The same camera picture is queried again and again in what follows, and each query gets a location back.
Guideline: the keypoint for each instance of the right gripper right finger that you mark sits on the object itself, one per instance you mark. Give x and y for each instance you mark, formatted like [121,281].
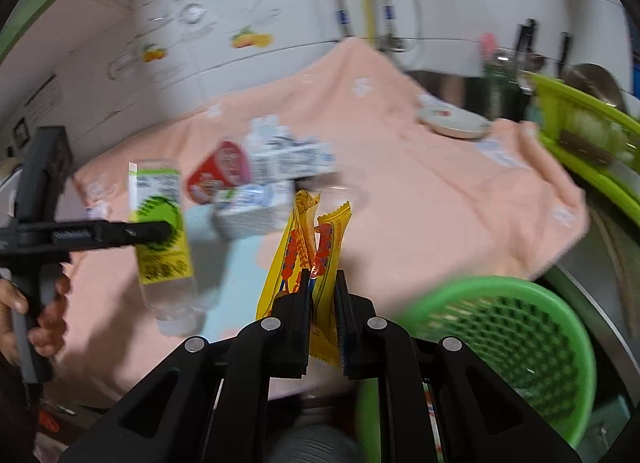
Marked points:
[352,313]

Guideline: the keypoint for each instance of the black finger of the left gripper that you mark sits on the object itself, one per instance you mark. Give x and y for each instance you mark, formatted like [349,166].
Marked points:
[100,234]

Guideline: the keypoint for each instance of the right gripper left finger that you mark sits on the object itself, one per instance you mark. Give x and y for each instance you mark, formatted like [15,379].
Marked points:
[290,345]

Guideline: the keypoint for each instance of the clear plastic water bottle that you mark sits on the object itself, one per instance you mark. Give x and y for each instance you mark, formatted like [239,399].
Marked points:
[165,268]

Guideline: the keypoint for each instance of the yellow snack wrapper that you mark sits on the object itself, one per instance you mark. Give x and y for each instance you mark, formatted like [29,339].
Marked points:
[314,243]

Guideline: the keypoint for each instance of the blue white milk carton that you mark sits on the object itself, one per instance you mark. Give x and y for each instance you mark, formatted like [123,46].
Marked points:
[252,209]

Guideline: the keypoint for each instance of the red paper cup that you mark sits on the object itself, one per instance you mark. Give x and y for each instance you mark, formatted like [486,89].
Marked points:
[227,166]

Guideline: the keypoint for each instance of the clear plastic cup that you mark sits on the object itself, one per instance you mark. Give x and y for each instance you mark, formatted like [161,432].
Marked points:
[346,184]

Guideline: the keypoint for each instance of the green plastic trash basket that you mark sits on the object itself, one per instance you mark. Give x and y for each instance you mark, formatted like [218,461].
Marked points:
[487,369]

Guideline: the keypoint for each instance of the person's left hand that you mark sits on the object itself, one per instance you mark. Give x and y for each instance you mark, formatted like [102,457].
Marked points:
[48,336]

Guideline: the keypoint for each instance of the peach flower towel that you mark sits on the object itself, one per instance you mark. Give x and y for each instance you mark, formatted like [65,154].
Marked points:
[425,209]

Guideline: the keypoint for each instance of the white ceramic dish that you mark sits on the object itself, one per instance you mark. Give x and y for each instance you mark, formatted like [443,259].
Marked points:
[454,122]

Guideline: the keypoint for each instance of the glass utensil jar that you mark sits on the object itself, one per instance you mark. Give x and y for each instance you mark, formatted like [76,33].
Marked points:
[504,97]

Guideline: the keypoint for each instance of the green plastic dish rack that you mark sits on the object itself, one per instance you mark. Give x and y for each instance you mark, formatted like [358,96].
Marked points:
[592,139]

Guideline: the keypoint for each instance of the steel pot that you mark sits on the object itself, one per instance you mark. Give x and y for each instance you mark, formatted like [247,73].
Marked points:
[597,82]

